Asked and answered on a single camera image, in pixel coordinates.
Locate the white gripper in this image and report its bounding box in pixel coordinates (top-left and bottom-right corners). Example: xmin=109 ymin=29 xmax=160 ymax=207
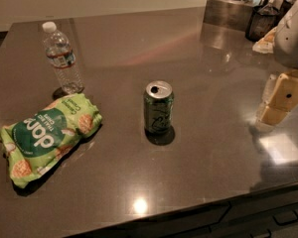
xmin=259 ymin=0 xmax=298 ymax=126

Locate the green soda can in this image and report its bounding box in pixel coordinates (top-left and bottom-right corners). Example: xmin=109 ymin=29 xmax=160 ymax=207
xmin=143 ymin=80 xmax=174 ymax=134

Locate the green rice chip bag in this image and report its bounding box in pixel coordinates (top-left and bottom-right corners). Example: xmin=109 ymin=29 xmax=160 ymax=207
xmin=0 ymin=93 xmax=102 ymax=188

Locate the pale snack packet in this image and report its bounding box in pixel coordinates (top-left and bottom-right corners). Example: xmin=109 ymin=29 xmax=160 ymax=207
xmin=252 ymin=28 xmax=276 ymax=54

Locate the black mesh cup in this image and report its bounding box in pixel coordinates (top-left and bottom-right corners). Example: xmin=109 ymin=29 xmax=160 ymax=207
xmin=245 ymin=6 xmax=279 ymax=42

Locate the steel box stand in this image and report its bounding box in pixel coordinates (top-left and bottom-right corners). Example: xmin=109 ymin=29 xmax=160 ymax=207
xmin=204 ymin=0 xmax=253 ymax=32

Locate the clear plastic water bottle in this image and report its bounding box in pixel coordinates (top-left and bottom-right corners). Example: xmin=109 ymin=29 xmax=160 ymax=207
xmin=42 ymin=22 xmax=84 ymax=94

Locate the black drawer handle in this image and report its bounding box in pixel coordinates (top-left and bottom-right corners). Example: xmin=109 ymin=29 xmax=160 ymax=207
xmin=273 ymin=210 xmax=298 ymax=226

